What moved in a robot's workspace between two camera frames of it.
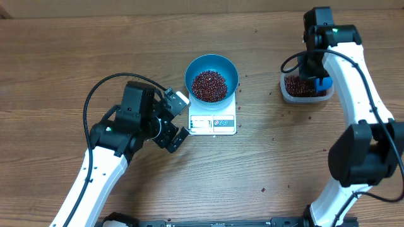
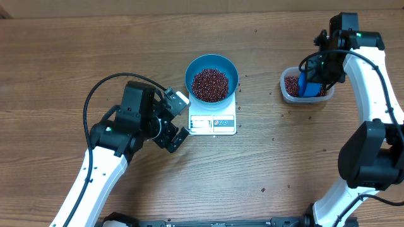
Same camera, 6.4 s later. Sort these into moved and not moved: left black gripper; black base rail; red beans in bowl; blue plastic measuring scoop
Moved: blue plastic measuring scoop
Not moved: black base rail; left black gripper; red beans in bowl
